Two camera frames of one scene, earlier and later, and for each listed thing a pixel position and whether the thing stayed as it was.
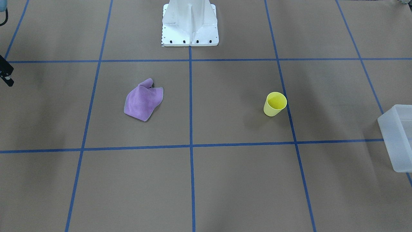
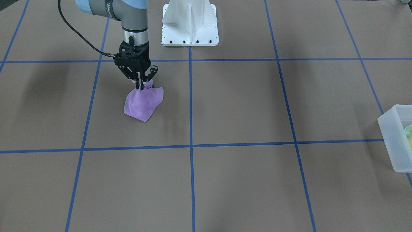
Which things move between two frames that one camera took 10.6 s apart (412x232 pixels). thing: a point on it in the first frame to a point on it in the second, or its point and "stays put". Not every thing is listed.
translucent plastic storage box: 395,127 stays put
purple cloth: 141,102 stays put
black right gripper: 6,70 to 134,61
